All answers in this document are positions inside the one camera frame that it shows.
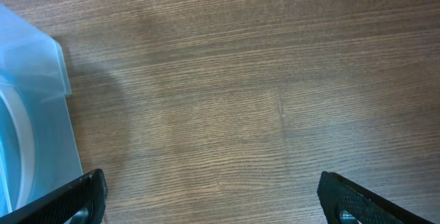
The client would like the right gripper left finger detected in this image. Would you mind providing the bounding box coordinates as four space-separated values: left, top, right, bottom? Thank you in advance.
1 168 108 224

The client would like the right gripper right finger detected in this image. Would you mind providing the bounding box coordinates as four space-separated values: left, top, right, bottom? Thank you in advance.
317 171 432 224

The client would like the pink bowl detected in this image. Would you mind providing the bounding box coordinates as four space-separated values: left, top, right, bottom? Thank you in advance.
1 86 36 210

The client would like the clear plastic storage container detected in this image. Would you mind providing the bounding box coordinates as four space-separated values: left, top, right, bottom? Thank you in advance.
1 6 83 216

